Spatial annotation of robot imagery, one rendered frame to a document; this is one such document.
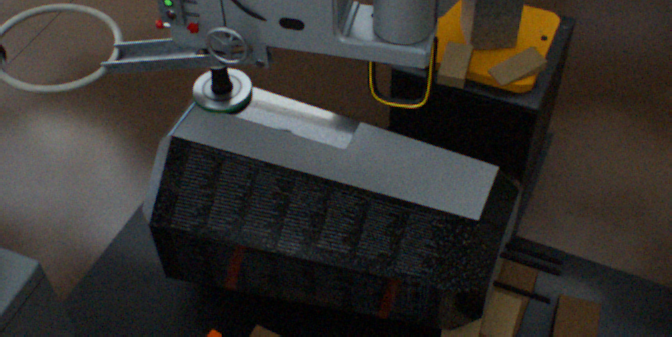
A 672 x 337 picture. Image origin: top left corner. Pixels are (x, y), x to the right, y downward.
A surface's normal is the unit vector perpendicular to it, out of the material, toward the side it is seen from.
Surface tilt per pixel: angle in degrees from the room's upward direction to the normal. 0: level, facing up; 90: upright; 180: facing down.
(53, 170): 0
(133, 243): 0
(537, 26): 0
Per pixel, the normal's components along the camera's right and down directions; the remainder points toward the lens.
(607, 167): -0.03, -0.67
